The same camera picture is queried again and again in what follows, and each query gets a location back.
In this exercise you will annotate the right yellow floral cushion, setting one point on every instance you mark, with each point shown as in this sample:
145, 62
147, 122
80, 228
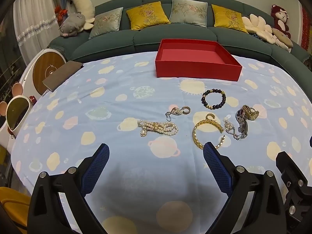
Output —
227, 18

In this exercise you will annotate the yellow chair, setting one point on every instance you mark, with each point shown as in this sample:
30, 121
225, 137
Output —
16, 205

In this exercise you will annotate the silver chain pendant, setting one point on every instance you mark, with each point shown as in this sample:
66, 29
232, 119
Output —
230, 129

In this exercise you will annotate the grey floral cushion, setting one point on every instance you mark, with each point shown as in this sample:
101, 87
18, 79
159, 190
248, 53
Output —
189, 12
107, 22

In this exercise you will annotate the gold wristwatch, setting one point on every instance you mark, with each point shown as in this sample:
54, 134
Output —
251, 113

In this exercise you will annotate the gold hoop earring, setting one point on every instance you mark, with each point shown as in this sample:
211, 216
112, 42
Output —
185, 110
175, 111

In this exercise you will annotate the red wall hanging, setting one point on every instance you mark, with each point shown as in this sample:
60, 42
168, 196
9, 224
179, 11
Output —
306, 30

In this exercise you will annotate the green sectional sofa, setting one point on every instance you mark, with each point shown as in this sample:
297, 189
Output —
126, 41

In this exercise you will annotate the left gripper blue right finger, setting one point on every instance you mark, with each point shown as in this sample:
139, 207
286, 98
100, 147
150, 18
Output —
219, 171

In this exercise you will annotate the brown round plush cushion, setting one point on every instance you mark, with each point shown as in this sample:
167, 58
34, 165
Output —
282, 37

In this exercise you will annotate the red curtain tie ornament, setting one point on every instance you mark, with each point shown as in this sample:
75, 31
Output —
60, 13

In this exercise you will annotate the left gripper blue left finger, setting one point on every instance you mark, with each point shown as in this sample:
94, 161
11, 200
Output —
95, 166

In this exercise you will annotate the right grey floral cushion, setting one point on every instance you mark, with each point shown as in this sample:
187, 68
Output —
189, 12

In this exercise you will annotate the left yellow floral cushion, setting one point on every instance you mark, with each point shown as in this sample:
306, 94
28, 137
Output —
147, 15

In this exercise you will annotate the grey pig plush toy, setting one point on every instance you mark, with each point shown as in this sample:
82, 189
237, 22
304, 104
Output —
72, 25

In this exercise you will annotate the red monkey plush toy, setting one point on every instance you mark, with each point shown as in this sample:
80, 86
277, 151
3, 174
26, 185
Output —
280, 16

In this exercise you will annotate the white mouse ear mirror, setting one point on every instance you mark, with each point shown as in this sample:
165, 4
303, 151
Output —
15, 113

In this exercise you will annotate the red jewelry box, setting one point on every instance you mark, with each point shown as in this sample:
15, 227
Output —
188, 58

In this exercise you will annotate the white round wooden device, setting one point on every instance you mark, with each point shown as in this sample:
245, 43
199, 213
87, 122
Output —
45, 63

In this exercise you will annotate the left grey floral cushion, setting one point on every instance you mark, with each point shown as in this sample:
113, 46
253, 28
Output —
107, 22

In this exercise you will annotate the white flower shaped cushion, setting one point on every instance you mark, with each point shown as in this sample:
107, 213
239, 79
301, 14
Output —
258, 26

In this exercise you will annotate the white cow plush pillow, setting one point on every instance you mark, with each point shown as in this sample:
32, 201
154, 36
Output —
86, 8

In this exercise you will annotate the silver wristwatch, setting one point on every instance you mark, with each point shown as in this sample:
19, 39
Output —
242, 123

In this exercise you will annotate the blue planet print tablecloth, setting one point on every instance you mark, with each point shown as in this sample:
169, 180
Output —
156, 179

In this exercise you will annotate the white sheer curtain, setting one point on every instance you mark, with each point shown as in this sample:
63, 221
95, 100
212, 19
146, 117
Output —
35, 26

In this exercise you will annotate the yellow floral cushion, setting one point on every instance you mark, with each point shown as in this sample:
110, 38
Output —
227, 18
147, 15

